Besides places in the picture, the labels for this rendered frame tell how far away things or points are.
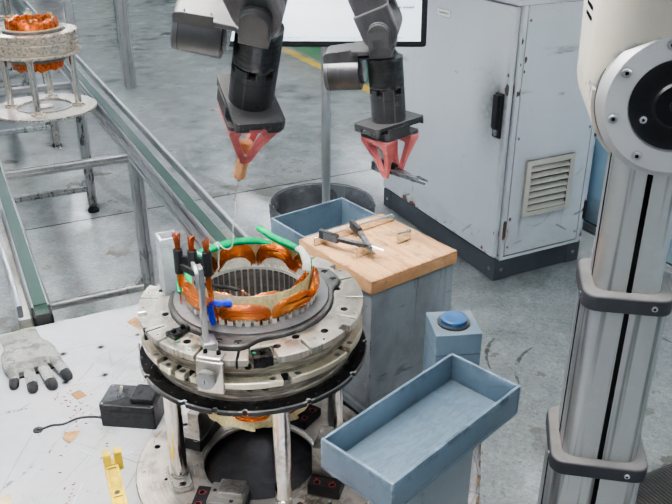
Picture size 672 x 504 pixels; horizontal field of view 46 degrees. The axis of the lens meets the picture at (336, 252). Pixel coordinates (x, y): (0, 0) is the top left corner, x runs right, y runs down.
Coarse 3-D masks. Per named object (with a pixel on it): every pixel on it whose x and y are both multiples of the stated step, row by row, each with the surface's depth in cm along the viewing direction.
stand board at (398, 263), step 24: (312, 240) 138; (360, 240) 138; (384, 240) 138; (408, 240) 138; (432, 240) 138; (336, 264) 131; (360, 264) 130; (384, 264) 130; (408, 264) 130; (432, 264) 132; (384, 288) 126
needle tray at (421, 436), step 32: (416, 384) 101; (448, 384) 106; (480, 384) 104; (512, 384) 100; (384, 416) 98; (416, 416) 100; (448, 416) 100; (480, 416) 94; (512, 416) 101; (352, 448) 95; (384, 448) 95; (416, 448) 95; (448, 448) 90; (352, 480) 88; (384, 480) 84; (416, 480) 87; (448, 480) 96
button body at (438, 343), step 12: (432, 312) 122; (468, 312) 122; (432, 324) 119; (432, 336) 118; (444, 336) 116; (456, 336) 116; (468, 336) 116; (480, 336) 117; (432, 348) 119; (444, 348) 117; (456, 348) 117; (468, 348) 117; (480, 348) 118; (432, 360) 119; (468, 360) 118
